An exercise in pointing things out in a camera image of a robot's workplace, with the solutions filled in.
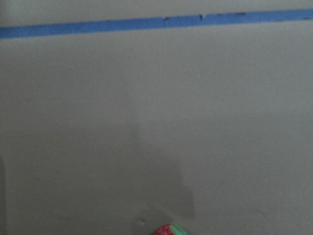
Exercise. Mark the strawberry toy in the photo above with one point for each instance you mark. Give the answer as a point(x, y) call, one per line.
point(170, 229)

